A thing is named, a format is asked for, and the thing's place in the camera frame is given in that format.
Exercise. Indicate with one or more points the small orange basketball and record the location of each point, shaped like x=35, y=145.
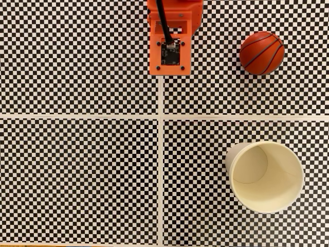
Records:
x=262, y=54

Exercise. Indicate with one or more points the cream paper cup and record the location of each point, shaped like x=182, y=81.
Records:
x=272, y=185

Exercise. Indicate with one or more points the black white checkerboard paper sheet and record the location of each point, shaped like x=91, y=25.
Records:
x=77, y=180
x=195, y=180
x=231, y=97
x=77, y=51

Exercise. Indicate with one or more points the orange camera mount circuit board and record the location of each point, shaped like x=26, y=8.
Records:
x=155, y=57

